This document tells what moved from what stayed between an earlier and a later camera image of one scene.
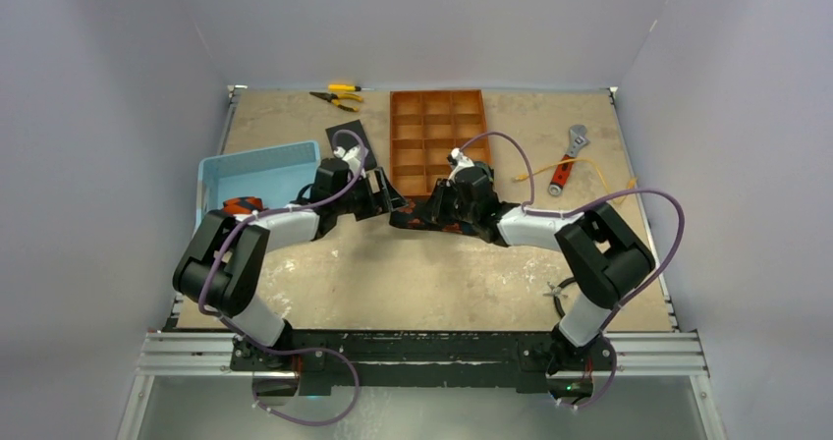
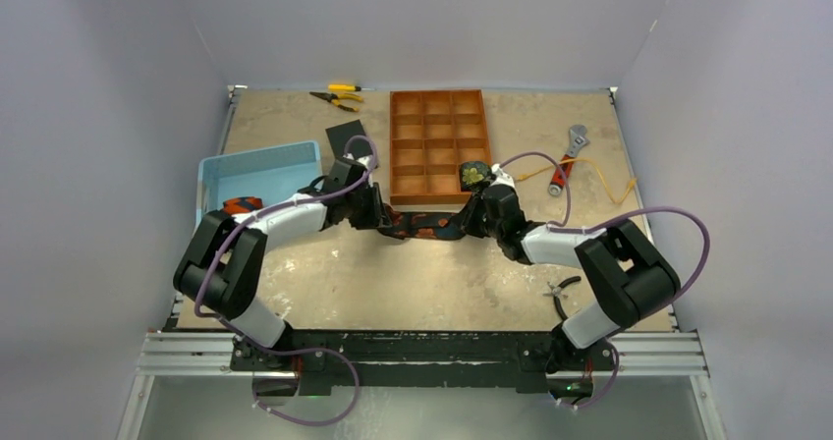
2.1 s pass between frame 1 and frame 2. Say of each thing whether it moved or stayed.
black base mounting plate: stayed
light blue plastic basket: stayed
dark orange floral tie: moved
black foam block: stayed
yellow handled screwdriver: stayed
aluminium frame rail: stayed
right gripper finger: moved
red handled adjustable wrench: stayed
